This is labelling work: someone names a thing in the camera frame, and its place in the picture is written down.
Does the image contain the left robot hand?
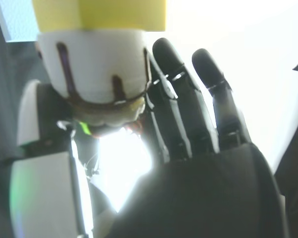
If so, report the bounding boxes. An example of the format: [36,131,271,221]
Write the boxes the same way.
[9,37,289,238]

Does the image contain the chocolate strawberry toy cake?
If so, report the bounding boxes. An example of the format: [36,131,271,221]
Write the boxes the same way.
[36,29,154,136]

